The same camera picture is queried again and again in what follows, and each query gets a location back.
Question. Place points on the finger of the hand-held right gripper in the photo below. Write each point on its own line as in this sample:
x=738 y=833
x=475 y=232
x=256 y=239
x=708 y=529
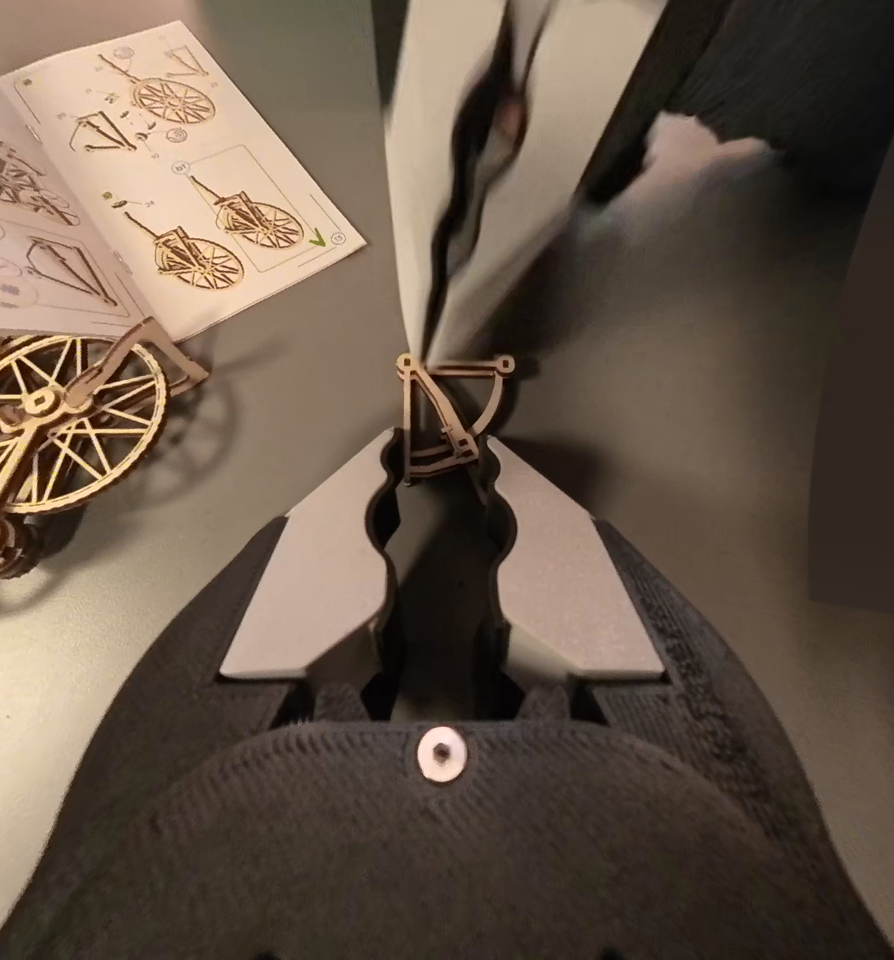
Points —
x=574 y=90
x=424 y=112

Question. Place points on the wooden spoked wheel model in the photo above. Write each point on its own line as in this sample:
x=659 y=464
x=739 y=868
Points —
x=42 y=405

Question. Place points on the open instruction booklet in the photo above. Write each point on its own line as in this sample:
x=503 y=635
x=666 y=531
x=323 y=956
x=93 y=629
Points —
x=192 y=150

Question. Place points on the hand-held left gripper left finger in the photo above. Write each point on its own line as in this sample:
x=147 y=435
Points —
x=312 y=592

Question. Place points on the dark grey sofa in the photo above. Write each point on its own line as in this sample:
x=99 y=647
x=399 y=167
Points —
x=792 y=60

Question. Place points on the small bow-shaped wooden part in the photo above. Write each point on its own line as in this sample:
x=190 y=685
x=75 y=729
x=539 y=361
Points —
x=456 y=433

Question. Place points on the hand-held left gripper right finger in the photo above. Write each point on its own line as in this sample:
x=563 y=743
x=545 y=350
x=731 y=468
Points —
x=574 y=592

